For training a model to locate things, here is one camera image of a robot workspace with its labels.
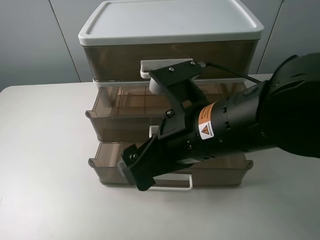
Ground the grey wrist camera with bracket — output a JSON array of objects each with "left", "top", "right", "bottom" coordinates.
[{"left": 148, "top": 59, "right": 208, "bottom": 121}]

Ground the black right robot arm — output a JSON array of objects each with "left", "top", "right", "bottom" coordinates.
[{"left": 146, "top": 53, "right": 320, "bottom": 177}]

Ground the brown translucent drawer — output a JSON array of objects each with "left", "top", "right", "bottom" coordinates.
[
  {"left": 85, "top": 83, "right": 247, "bottom": 141},
  {"left": 88, "top": 143, "right": 254, "bottom": 192},
  {"left": 83, "top": 40, "right": 258, "bottom": 82}
]

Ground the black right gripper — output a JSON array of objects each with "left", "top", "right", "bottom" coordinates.
[{"left": 120, "top": 107, "right": 234, "bottom": 191}]

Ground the black camera cable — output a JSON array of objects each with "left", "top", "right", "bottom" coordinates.
[{"left": 204, "top": 61, "right": 262, "bottom": 84}]

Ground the white plastic drawer cabinet frame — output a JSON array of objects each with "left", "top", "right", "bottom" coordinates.
[{"left": 77, "top": 0, "right": 265, "bottom": 187}]

